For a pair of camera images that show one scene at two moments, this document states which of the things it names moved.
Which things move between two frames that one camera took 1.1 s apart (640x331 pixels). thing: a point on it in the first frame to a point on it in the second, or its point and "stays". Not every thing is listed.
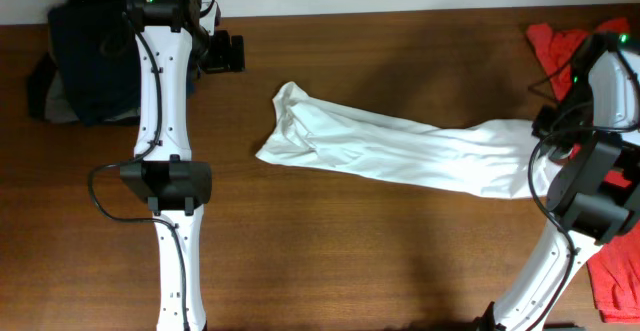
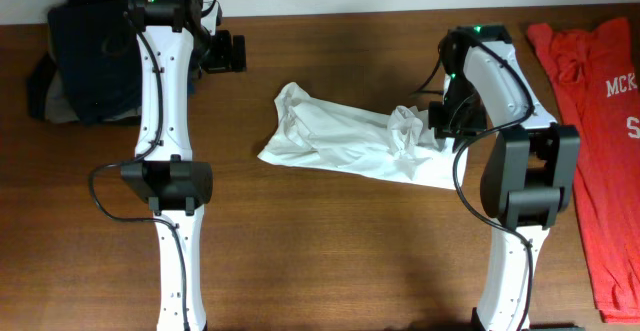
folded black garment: x=37 y=87 stays
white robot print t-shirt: x=503 y=158 stays
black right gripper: x=541 y=124 to x=445 y=124
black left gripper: x=223 y=61 stays
